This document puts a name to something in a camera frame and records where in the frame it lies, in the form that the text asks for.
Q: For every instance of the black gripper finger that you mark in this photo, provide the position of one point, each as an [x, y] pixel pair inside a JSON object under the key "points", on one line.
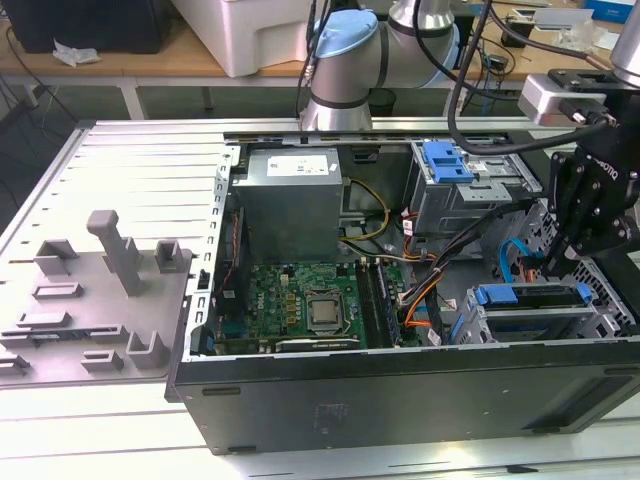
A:
{"points": [[615, 237], [567, 195]]}

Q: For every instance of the hard disk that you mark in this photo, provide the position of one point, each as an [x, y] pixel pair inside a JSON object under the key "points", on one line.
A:
{"points": [[497, 295]]}

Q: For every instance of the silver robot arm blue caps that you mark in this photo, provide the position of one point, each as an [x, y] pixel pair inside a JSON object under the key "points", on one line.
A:
{"points": [[345, 65]]}

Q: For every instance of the silver disk bay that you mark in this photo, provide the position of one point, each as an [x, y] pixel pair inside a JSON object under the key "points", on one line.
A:
{"points": [[530, 312]]}

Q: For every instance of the blue drive latch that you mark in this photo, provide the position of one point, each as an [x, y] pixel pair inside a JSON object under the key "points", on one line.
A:
{"points": [[445, 167]]}

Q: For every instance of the silver optical drive cage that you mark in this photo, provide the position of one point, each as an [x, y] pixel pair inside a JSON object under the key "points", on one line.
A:
{"points": [[440, 205]]}

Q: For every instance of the small black adapter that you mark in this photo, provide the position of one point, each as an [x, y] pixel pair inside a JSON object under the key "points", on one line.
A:
{"points": [[497, 62]]}

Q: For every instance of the clear plastic bags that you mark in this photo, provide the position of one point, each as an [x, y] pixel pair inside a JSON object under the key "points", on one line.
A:
{"points": [[580, 37]]}

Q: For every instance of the small black device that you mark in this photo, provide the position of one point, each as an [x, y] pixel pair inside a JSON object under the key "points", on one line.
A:
{"points": [[515, 35]]}

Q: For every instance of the silver flat tray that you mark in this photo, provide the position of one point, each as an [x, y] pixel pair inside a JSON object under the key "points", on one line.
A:
{"points": [[560, 19]]}

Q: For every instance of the blue cardboard box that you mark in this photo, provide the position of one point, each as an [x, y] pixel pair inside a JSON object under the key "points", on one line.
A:
{"points": [[610, 10]]}

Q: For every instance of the RAM stick blue label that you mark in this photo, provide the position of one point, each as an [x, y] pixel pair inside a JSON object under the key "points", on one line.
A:
{"points": [[50, 338], [390, 305]]}

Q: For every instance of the CPU socket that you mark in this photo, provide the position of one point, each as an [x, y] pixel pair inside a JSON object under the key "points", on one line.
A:
{"points": [[341, 312]]}

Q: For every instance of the silver CPU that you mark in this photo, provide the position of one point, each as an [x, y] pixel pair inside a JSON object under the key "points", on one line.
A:
{"points": [[323, 312]]}

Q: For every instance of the silver power supply unit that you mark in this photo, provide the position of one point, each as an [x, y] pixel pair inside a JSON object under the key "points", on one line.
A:
{"points": [[290, 220]]}

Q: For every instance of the black graphics card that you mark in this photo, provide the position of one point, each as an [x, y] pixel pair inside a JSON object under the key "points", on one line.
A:
{"points": [[320, 345]]}

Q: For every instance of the black open PC case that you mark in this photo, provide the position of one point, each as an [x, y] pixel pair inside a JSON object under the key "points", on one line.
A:
{"points": [[350, 400]]}

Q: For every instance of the green motherboard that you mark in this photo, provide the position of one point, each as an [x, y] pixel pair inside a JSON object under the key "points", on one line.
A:
{"points": [[270, 300]]}

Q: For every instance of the white plastic box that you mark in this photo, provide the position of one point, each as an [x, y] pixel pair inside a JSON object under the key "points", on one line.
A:
{"points": [[240, 35]]}

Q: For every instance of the wooden desk white legs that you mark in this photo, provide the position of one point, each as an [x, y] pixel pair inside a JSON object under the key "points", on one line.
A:
{"points": [[150, 65]]}

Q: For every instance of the grey parts rack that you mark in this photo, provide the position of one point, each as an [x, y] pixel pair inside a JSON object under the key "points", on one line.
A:
{"points": [[100, 310]]}

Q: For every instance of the large black box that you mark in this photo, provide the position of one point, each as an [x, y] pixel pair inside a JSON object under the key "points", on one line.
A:
{"points": [[100, 25]]}

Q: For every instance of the crumpled white paper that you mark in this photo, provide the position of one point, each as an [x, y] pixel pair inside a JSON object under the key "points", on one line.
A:
{"points": [[75, 54]]}

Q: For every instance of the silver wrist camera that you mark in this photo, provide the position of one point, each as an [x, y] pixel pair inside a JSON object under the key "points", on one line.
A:
{"points": [[540, 100]]}

